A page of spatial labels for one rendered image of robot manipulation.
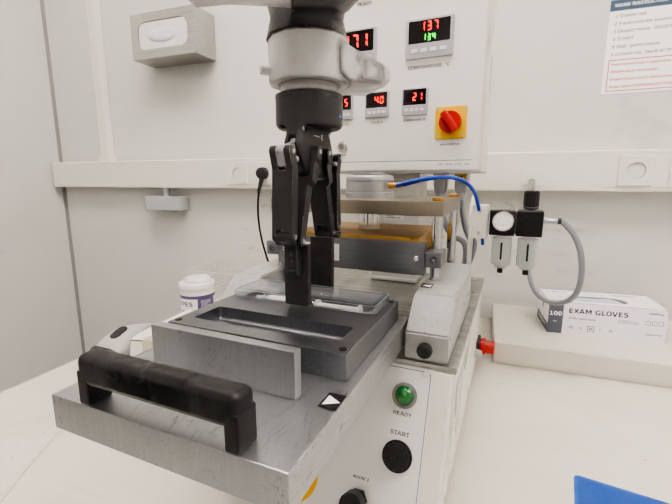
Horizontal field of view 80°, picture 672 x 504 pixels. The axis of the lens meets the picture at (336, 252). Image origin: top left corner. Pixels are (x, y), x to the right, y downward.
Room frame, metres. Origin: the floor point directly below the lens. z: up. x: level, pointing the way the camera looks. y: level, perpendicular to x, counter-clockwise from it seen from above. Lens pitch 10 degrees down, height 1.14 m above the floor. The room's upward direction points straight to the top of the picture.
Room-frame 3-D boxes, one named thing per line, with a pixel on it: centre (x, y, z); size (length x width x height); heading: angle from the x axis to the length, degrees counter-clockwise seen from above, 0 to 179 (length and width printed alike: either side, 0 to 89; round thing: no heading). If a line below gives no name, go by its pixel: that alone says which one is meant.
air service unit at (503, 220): (0.69, -0.31, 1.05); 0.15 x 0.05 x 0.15; 66
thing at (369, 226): (0.66, -0.06, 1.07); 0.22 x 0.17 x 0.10; 66
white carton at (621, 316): (0.89, -0.61, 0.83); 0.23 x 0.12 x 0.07; 73
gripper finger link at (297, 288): (0.44, 0.04, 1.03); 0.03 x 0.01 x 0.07; 67
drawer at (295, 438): (0.38, 0.07, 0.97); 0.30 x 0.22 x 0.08; 156
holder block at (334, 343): (0.43, 0.05, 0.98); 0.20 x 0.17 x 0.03; 66
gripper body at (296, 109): (0.47, 0.03, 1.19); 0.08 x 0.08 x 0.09
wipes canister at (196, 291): (0.97, 0.35, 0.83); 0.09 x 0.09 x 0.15
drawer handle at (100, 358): (0.26, 0.12, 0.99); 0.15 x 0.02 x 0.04; 66
